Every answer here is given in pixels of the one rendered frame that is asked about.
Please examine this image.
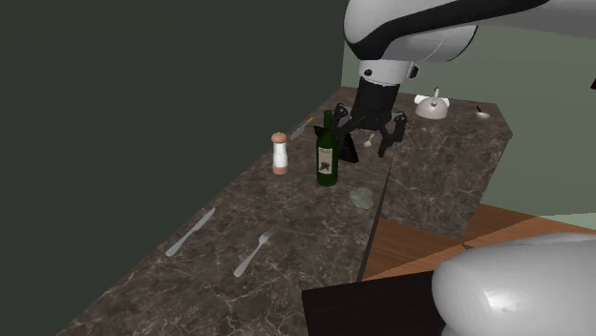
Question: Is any white and tan pepper mill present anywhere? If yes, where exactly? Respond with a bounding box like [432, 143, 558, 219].
[270, 132, 289, 177]

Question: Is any black wedge-shaped holder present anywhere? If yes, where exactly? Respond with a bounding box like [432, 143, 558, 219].
[312, 124, 360, 164]

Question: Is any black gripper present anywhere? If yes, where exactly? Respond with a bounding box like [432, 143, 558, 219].
[331, 76, 409, 159]

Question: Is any dark robot stand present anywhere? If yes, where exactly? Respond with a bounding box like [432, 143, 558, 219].
[301, 271, 449, 336]

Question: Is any white kettle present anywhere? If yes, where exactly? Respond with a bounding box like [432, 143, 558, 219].
[414, 86, 452, 121]

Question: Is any silver table knife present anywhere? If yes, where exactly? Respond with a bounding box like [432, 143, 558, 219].
[164, 206, 217, 259]

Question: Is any green wine bottle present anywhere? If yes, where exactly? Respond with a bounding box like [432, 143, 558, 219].
[315, 109, 340, 188]

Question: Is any silver fork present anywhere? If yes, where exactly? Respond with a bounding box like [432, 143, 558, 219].
[232, 229, 277, 279]

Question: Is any yellow-handled knife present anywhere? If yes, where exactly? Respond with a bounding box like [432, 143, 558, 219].
[288, 116, 314, 142]

